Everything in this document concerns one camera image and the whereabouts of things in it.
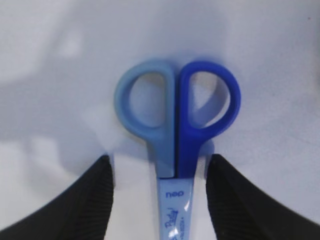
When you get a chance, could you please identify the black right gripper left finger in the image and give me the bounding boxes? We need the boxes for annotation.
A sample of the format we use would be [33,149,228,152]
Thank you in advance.
[0,155,114,240]

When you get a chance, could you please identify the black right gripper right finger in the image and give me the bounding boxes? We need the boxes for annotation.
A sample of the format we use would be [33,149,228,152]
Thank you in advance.
[205,154,320,240]

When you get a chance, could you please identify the blue scissors with cover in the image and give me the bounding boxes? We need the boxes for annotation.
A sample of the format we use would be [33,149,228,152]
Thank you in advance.
[114,60,241,240]

